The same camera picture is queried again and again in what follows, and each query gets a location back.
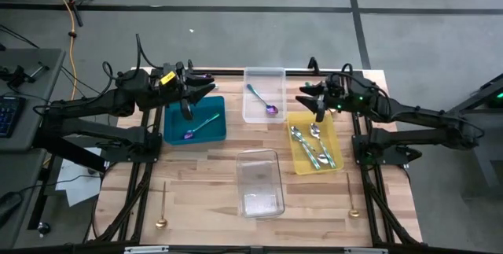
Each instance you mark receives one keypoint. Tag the black clamp tool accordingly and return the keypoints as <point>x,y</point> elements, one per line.
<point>17,76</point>

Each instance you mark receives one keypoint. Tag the silver metal bracket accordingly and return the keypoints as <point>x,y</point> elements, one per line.
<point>145,249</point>
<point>365,251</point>

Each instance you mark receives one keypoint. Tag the gold spoon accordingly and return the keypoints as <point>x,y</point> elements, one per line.
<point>353,213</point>
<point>161,223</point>

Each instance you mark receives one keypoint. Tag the white paper sheet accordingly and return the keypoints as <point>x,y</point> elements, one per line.
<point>74,187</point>

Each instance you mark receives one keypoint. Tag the grey metal cart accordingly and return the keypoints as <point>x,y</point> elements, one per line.
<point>487,148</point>

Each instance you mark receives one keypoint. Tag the black keyboard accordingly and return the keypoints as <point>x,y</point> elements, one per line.
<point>8,116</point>

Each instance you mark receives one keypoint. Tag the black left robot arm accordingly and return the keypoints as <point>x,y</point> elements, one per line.
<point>98,100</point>

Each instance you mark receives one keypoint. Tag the black diagonal bar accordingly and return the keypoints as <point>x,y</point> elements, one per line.
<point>67,149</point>

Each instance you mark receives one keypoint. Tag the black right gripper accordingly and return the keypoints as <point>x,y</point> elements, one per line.
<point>326,102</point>

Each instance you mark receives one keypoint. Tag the black round knob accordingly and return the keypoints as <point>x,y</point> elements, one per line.
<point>43,229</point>

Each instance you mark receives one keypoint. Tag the iridescent blue-purple spoon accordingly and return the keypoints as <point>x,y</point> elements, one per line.
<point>272,109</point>

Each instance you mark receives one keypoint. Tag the grey lower desk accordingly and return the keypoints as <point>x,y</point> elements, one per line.
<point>19,167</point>

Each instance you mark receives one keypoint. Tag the teal plastic bin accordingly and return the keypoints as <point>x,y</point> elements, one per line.
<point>212,128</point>

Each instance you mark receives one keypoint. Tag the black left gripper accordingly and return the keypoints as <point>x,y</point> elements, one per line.
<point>187,108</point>

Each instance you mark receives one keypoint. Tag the black computer mouse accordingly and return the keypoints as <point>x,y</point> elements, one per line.
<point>9,205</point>

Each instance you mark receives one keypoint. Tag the left wrist camera yellow label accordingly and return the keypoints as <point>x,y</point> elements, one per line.
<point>168,78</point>

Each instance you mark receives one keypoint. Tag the grey side desk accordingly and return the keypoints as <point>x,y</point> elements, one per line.
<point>35,73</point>

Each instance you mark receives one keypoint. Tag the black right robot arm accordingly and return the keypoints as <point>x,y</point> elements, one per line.
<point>412,114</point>

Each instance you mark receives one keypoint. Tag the frosted white plastic bin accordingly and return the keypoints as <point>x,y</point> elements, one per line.
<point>265,77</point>

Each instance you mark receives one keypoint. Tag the yellow plastic bin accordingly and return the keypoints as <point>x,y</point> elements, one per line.
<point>302,159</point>

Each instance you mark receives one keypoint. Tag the black table clamp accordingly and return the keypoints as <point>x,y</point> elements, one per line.
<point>313,64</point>
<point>190,64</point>

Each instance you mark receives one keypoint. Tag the clear transparent container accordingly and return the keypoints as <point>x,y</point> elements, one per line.
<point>259,191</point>

